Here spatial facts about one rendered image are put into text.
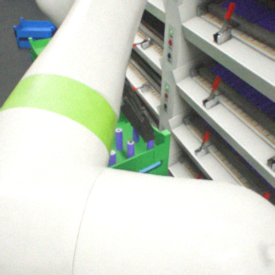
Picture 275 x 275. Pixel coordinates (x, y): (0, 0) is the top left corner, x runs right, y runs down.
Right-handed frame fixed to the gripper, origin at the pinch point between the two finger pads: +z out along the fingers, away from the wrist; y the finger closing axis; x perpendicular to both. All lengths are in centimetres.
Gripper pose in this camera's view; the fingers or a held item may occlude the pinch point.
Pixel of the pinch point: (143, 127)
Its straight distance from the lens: 78.8
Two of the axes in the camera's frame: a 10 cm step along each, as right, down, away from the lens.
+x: 9.0, -3.6, -2.4
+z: 4.3, 6.7, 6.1
